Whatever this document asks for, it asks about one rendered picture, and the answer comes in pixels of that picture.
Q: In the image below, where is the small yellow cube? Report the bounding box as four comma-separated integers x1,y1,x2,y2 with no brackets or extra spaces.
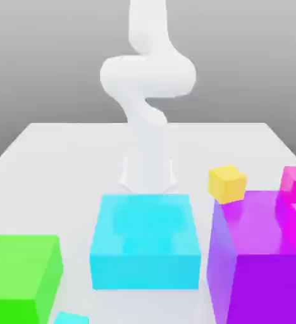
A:
207,165,248,205

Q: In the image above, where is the small cyan cube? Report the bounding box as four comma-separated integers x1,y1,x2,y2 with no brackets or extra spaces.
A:
53,311,90,324

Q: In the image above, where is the large cyan box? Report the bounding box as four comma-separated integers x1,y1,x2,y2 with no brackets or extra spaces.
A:
89,193,202,290

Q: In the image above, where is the large purple box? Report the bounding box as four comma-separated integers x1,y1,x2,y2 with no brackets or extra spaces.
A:
206,190,296,324

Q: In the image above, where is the large green box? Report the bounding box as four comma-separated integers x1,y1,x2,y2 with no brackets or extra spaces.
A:
0,234,65,324

